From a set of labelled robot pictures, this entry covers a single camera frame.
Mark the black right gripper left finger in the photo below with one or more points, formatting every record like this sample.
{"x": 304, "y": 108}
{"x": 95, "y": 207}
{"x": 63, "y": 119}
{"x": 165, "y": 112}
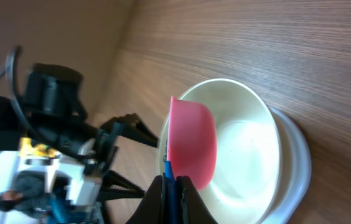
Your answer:
{"x": 149, "y": 209}

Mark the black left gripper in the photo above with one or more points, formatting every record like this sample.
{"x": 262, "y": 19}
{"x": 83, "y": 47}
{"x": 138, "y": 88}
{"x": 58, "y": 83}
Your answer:
{"x": 93, "y": 147}

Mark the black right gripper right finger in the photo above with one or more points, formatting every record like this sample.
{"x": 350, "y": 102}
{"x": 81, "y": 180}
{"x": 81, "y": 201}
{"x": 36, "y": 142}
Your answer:
{"x": 192, "y": 209}

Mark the pink measuring scoop blue handle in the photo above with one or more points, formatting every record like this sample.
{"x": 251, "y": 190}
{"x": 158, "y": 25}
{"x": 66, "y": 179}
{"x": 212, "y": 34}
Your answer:
{"x": 191, "y": 151}

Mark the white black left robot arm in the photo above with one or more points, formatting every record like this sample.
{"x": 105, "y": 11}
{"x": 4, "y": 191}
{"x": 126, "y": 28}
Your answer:
{"x": 52, "y": 114}

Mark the white bowl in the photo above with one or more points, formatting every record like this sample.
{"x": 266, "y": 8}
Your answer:
{"x": 248, "y": 165}

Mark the white digital kitchen scale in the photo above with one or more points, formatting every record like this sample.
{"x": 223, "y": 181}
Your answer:
{"x": 296, "y": 170}

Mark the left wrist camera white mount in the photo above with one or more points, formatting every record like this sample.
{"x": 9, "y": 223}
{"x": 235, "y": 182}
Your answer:
{"x": 34, "y": 176}

